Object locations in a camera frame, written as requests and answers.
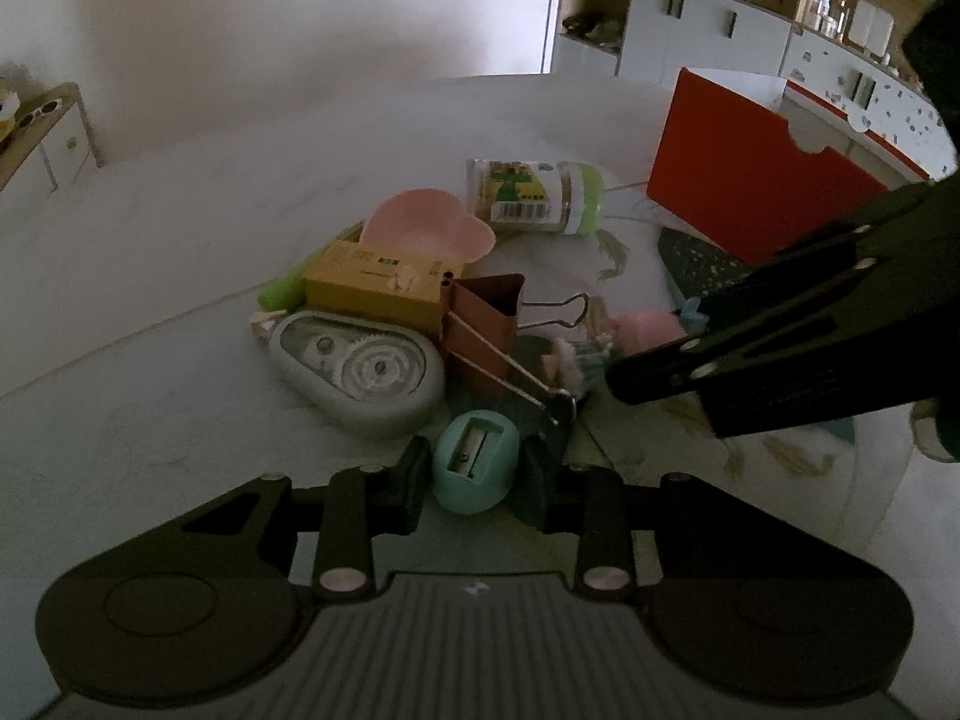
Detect white side cabinet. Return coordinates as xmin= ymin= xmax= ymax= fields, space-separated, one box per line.
xmin=0 ymin=82 xmax=102 ymax=196

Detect brown binder clip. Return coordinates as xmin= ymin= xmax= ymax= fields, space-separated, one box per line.
xmin=441 ymin=276 xmax=593 ymax=428

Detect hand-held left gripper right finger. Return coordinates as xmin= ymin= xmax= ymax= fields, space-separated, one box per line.
xmin=521 ymin=435 xmax=751 ymax=601

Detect red cardboard box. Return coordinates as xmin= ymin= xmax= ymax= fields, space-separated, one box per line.
xmin=645 ymin=67 xmax=938 ymax=267

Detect clear glass bottles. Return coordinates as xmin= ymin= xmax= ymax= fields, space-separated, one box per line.
xmin=806 ymin=0 xmax=860 ymax=42

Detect grey correction tape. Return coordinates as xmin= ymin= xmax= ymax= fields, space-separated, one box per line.
xmin=271 ymin=309 xmax=447 ymax=442

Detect pink heart-shaped dish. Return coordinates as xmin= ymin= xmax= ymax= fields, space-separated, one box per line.
xmin=358 ymin=189 xmax=497 ymax=265

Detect white wall cabinet unit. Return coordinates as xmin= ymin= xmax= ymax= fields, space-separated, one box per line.
xmin=551 ymin=0 xmax=953 ymax=181

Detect white sunglasses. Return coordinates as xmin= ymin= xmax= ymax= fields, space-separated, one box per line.
xmin=16 ymin=99 xmax=62 ymax=130

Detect green-capped bottle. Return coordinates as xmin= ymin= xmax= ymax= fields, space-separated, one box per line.
xmin=465 ymin=157 xmax=607 ymax=237

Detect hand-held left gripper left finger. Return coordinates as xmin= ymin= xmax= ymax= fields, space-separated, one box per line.
xmin=180 ymin=435 xmax=432 ymax=601

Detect yellow cardboard box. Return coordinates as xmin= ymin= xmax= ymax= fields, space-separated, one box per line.
xmin=304 ymin=241 xmax=470 ymax=335

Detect pink toy figure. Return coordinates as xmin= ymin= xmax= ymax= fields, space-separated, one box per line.
xmin=540 ymin=296 xmax=710 ymax=391

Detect mint green pencil sharpener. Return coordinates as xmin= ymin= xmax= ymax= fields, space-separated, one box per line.
xmin=431 ymin=409 xmax=520 ymax=517

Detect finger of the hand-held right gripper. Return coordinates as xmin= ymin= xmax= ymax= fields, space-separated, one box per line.
xmin=604 ymin=255 xmax=912 ymax=440
xmin=691 ymin=181 xmax=944 ymax=337

